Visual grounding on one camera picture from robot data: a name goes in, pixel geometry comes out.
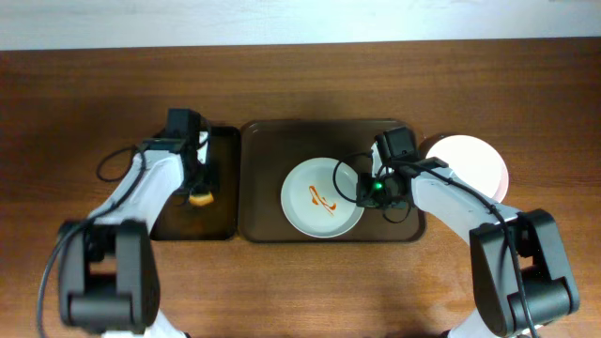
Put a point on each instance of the white plate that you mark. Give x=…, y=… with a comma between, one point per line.
x=475, y=162
x=318, y=198

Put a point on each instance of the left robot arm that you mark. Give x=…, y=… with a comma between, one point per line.
x=108, y=283

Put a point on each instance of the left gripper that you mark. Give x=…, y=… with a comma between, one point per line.
x=198, y=183

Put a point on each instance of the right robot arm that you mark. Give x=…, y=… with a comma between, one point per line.
x=521, y=276

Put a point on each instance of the small black water tray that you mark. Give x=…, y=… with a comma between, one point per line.
x=218, y=220

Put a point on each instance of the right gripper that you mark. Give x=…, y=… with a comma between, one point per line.
x=371, y=198

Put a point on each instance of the orange green sponge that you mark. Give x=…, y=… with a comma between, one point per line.
x=200, y=199

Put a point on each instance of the white plate top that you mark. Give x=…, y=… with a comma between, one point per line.
x=475, y=162

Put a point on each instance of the large brown serving tray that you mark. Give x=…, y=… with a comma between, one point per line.
x=270, y=149

